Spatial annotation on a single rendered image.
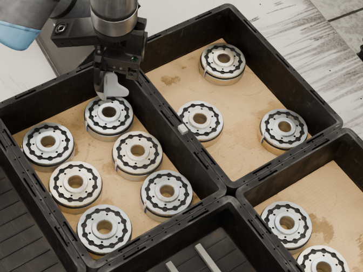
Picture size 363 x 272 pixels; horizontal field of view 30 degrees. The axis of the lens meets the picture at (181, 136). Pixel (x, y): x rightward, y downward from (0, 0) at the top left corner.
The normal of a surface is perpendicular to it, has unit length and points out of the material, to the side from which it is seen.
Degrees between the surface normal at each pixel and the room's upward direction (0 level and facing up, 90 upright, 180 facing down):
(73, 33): 28
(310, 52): 0
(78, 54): 43
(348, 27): 0
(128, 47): 96
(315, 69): 0
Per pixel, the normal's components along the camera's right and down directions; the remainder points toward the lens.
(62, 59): -0.51, -0.17
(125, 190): 0.10, -0.56
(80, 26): -0.38, -0.52
